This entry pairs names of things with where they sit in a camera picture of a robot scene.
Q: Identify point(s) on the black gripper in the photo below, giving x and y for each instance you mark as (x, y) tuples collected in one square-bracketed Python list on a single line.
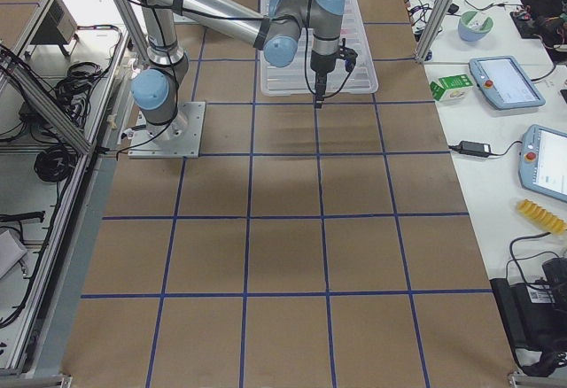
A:
[(320, 63)]

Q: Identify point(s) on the grey metal box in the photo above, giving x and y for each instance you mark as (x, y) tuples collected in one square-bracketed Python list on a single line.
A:
[(58, 26)]

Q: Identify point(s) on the green white carton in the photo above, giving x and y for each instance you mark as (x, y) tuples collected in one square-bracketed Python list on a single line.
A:
[(450, 88)]

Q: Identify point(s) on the green white bowl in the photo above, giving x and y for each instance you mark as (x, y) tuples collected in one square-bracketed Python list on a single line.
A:
[(474, 25)]

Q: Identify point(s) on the black power adapter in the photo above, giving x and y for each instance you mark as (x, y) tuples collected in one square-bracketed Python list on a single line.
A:
[(475, 149)]

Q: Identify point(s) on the teach pendant tablet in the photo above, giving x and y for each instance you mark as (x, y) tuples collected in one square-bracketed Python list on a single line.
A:
[(542, 163), (504, 83)]

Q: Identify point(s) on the yellow corrugated toy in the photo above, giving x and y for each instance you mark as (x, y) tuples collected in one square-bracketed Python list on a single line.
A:
[(541, 217)]

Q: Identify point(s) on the black device on desk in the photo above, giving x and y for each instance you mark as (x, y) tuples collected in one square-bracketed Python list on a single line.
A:
[(534, 317)]

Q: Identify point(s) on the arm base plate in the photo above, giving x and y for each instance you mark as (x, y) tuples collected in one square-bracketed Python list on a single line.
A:
[(182, 138)]

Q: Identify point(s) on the aluminium frame post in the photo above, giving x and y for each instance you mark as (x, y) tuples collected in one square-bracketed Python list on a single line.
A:
[(431, 29)]

